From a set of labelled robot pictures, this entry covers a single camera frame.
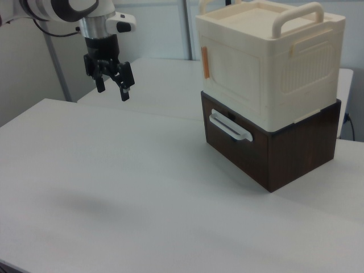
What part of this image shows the cream cabinet carrying handle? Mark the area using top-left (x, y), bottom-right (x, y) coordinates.
top-left (272, 2), bottom-right (325, 39)

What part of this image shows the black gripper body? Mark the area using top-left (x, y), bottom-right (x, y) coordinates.
top-left (83, 34), bottom-right (122, 81)

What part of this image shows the white drawer handle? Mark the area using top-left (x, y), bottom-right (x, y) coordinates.
top-left (209, 112), bottom-right (254, 142)

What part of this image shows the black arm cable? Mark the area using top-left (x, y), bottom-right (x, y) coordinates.
top-left (33, 19), bottom-right (84, 38)

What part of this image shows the grey metal partition post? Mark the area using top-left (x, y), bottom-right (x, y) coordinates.
top-left (185, 0), bottom-right (195, 61)
top-left (42, 30), bottom-right (72, 102)

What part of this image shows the cream plastic cabinet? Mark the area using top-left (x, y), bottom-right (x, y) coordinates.
top-left (195, 0), bottom-right (346, 133)

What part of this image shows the black power cable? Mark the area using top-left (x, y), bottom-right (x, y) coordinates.
top-left (345, 113), bottom-right (357, 140)

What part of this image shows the dark brown wooden drawer box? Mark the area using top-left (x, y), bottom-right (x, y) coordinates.
top-left (200, 90), bottom-right (342, 193)

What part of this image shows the cream cabinet door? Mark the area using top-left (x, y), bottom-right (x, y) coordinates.
top-left (200, 34), bottom-right (267, 115)

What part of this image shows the orange door handle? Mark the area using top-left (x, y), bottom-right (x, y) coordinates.
top-left (201, 47), bottom-right (210, 79)

